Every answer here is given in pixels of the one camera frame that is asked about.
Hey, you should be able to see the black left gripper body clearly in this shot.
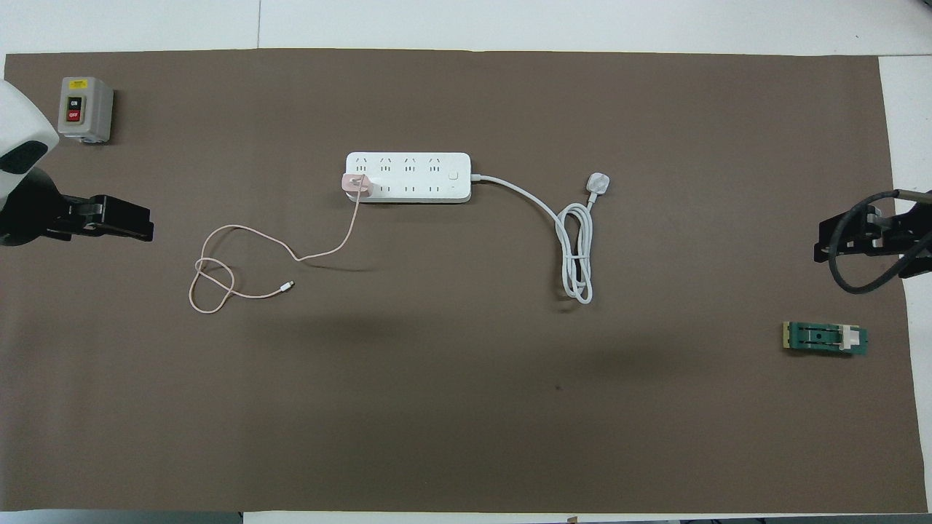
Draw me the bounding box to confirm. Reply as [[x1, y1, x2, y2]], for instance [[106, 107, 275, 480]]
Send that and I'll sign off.
[[0, 169, 99, 247]]

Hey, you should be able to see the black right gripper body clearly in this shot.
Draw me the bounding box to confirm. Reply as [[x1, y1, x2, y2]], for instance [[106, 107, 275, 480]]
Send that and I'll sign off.
[[874, 211, 932, 279]]

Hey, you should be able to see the pink charging cable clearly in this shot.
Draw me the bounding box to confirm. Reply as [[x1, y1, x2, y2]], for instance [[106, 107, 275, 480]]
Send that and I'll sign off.
[[189, 191, 363, 315]]

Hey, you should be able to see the white power strip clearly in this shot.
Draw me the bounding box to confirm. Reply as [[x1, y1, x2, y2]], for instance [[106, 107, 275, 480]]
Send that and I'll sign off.
[[345, 151, 473, 205]]

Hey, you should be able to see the brown table mat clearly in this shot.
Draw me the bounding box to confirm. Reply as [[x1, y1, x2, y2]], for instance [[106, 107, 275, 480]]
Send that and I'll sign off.
[[0, 48, 920, 514]]

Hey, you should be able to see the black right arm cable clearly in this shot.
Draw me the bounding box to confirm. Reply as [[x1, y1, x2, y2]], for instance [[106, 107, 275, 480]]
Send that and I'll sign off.
[[828, 189, 932, 295]]

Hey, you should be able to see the grey on-off switch box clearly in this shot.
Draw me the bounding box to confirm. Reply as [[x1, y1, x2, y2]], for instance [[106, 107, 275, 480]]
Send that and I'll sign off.
[[58, 76, 115, 144]]

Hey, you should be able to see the white power cord with plug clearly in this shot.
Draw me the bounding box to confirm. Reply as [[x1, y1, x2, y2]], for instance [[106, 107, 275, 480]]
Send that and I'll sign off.
[[470, 172, 611, 305]]

